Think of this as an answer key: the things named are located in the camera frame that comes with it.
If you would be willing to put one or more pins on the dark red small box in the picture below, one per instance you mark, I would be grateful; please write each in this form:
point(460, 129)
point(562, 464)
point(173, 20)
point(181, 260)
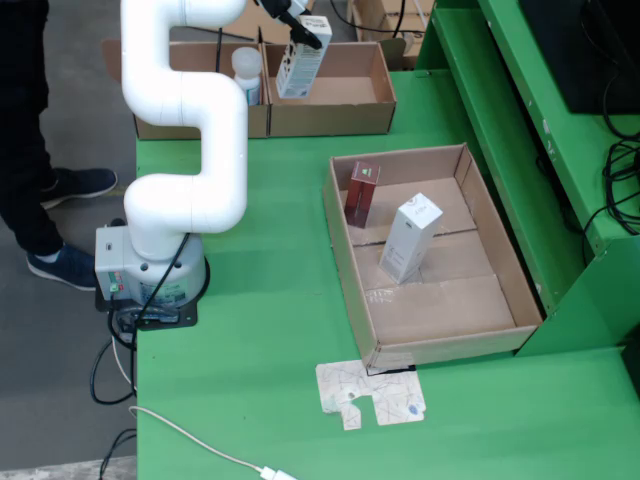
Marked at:
point(360, 200)

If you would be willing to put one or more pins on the grey robot base box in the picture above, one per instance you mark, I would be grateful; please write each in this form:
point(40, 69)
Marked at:
point(107, 260)

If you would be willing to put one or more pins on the large printed cardboard box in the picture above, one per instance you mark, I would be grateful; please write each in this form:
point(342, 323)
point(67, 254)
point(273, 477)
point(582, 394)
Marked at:
point(375, 15)

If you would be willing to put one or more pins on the green metal shelf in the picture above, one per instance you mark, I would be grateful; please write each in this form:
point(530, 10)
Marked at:
point(550, 250)

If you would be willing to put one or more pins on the dark trousers of person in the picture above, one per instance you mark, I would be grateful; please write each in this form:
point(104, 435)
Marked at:
point(20, 125)

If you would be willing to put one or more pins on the black monitor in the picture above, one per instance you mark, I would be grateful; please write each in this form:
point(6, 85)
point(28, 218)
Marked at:
point(575, 50)

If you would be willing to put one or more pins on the shallow cardboard tray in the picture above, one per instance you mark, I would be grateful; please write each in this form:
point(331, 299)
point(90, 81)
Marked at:
point(450, 310)

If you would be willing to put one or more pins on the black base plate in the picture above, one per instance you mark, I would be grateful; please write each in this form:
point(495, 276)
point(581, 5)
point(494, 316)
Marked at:
point(165, 320)

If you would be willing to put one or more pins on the white plastic bottle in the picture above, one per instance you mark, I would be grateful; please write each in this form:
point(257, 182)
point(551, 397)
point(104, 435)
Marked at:
point(247, 65)

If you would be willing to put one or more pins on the divided cardboard box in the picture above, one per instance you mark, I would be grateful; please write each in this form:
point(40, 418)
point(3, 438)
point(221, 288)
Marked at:
point(325, 120)

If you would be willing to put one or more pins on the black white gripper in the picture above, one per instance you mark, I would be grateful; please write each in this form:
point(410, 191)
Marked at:
point(280, 6)

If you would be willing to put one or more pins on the navy sneaker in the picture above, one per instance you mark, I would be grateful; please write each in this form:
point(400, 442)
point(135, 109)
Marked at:
point(85, 182)
point(65, 270)

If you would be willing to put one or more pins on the white hand cream box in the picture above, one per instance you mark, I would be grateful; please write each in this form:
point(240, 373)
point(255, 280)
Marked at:
point(300, 70)

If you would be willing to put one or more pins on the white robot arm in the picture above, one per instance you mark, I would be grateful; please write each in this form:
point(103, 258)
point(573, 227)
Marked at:
point(175, 100)

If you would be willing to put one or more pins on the flattened patterned paper carton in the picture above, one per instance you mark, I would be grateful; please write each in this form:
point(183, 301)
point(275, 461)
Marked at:
point(370, 395)

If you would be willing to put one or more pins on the tall white cosmetic box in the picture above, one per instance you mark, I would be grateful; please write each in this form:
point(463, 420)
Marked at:
point(410, 235)

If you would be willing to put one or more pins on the white plug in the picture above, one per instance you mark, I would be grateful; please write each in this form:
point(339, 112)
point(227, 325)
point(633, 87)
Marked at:
point(275, 473)

